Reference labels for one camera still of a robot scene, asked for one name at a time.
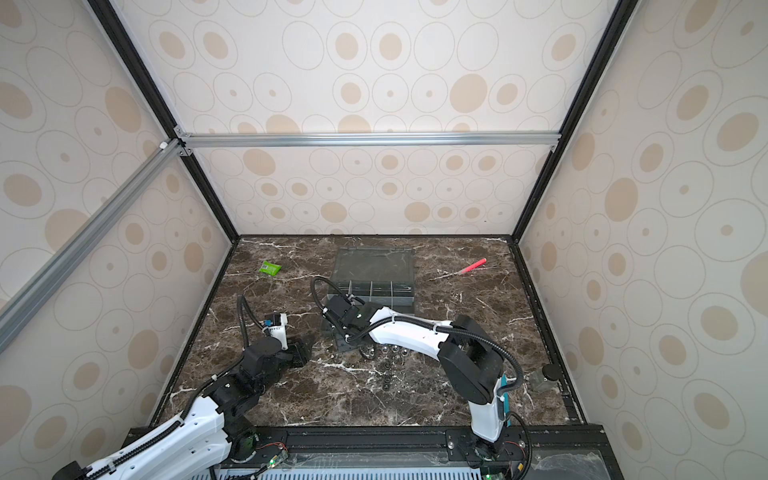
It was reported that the teal tool handle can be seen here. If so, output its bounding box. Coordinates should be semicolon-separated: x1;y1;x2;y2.
494;374;509;422

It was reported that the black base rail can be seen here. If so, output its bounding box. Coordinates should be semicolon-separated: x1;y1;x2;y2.
185;423;623;479

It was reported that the clear plastic organizer box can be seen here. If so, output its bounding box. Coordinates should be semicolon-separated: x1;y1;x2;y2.
330;246;415;314

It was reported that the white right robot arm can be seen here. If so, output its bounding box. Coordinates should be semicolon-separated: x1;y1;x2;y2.
316;295;524;443

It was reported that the silver aluminium frame bar back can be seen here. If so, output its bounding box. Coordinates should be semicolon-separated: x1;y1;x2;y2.
181;131;561;148

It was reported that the clear green packet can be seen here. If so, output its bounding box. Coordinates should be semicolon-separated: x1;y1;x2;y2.
526;371;558;393

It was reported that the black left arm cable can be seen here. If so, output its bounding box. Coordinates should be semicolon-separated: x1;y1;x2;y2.
83;293;268;480

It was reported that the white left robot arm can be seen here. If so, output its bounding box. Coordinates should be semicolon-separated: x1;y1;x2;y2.
53;337;311;479

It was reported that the silver aluminium frame bar left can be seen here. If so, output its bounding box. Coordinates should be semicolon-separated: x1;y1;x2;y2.
1;139;183;350

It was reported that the silver aluminium frame bar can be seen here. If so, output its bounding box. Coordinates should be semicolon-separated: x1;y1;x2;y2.
181;131;561;148
1;139;183;350

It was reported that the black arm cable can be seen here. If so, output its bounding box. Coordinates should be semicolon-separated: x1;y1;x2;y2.
83;293;268;480
310;275;525;397

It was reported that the black round knob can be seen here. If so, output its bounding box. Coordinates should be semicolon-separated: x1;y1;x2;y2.
541;363;563;382

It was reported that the green snack packet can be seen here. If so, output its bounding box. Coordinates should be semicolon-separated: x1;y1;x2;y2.
259;261;282;277

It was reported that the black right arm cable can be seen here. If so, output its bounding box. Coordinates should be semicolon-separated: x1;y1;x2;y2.
310;275;525;397

